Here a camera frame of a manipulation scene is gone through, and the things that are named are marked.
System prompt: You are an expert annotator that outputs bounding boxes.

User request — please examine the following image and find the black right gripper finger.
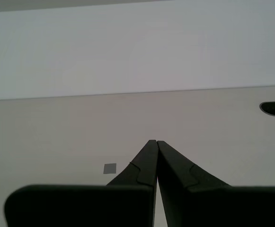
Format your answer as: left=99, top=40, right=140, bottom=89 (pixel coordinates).
left=4, top=139, right=159, bottom=227
left=157, top=140, right=275, bottom=227

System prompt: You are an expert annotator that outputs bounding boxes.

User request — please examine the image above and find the small grey tape square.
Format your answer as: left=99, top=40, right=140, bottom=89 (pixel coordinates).
left=103, top=163, right=117, bottom=175

